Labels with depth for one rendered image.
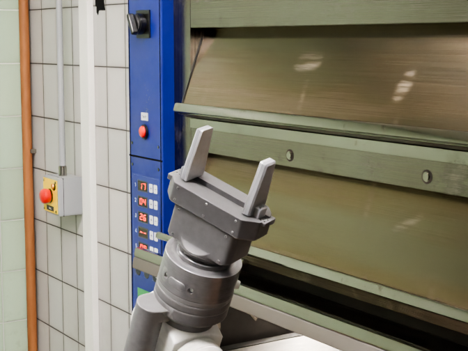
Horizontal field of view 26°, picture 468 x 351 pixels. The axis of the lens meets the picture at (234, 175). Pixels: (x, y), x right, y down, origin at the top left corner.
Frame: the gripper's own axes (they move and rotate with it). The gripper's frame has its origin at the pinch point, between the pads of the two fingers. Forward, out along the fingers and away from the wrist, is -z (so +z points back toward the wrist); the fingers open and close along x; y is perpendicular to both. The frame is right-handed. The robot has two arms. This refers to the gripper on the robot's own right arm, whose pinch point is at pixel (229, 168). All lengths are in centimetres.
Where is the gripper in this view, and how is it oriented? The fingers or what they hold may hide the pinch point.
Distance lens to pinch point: 108.0
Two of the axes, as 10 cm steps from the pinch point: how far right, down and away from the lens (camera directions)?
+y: 5.5, -2.3, 8.0
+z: -2.6, 8.7, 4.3
